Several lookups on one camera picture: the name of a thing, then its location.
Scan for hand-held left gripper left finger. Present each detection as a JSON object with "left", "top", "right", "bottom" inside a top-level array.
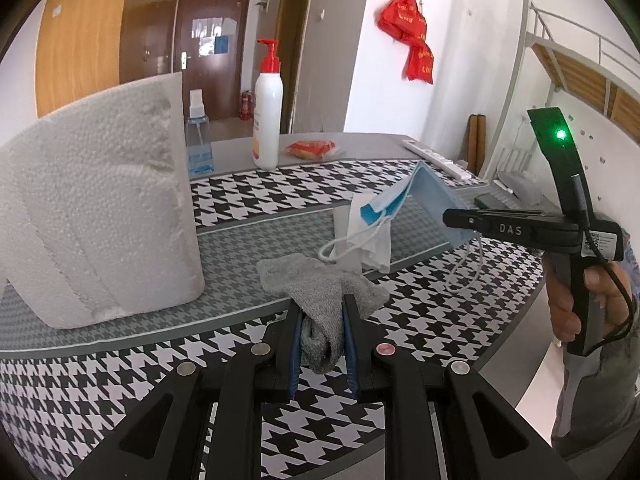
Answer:
[{"left": 65, "top": 292, "right": 304, "bottom": 480}]

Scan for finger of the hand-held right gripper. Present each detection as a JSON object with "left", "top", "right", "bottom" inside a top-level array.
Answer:
[{"left": 442, "top": 208, "right": 501, "bottom": 234}]

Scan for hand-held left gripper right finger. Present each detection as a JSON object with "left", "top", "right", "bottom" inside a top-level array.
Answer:
[{"left": 341, "top": 294, "right": 581, "bottom": 480}]

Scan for grey sock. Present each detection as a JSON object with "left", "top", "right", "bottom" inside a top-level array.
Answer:
[{"left": 256, "top": 253, "right": 390, "bottom": 374}]

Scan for white foam box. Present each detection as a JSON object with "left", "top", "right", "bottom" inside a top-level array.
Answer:
[{"left": 0, "top": 71, "right": 206, "bottom": 331}]

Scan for person's right forearm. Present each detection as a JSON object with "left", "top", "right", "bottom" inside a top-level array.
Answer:
[{"left": 550, "top": 305, "right": 640, "bottom": 458}]

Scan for person's right hand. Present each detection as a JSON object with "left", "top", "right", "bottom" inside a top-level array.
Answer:
[{"left": 545, "top": 252, "right": 633, "bottom": 346}]

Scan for black phone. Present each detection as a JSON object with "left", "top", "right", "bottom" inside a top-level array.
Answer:
[{"left": 474, "top": 194, "right": 543, "bottom": 211}]

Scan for white remote control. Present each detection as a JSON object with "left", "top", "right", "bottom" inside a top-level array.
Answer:
[{"left": 402, "top": 137, "right": 471, "bottom": 180}]

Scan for wooden planks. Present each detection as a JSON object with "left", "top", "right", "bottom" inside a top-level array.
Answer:
[{"left": 467, "top": 115, "right": 488, "bottom": 176}]

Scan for red plastic bag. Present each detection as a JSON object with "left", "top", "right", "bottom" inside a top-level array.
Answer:
[
  {"left": 377, "top": 0, "right": 430, "bottom": 43},
  {"left": 405, "top": 40, "right": 435, "bottom": 84}
]

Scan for metal bunk bed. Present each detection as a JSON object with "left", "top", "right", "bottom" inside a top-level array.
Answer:
[{"left": 492, "top": 0, "right": 640, "bottom": 201}]

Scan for red snack packet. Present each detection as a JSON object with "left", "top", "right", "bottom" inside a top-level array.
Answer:
[{"left": 285, "top": 140, "right": 346, "bottom": 162}]

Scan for white red-pump lotion bottle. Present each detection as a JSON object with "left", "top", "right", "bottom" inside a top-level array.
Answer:
[{"left": 252, "top": 38, "right": 284, "bottom": 171}]

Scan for clear blue spray bottle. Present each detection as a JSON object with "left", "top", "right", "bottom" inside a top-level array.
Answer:
[{"left": 185, "top": 89, "right": 212, "bottom": 178}]

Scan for dark brown door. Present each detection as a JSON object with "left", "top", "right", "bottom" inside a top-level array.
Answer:
[{"left": 170, "top": 0, "right": 251, "bottom": 121}]

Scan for wooden wardrobe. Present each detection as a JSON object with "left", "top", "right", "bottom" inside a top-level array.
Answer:
[{"left": 35, "top": 0, "right": 181, "bottom": 116}]

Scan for black cable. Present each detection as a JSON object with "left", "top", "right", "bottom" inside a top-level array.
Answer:
[{"left": 570, "top": 174, "right": 636, "bottom": 348}]

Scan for brown side door frame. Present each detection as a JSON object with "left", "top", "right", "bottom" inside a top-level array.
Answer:
[{"left": 277, "top": 0, "right": 321, "bottom": 135}]

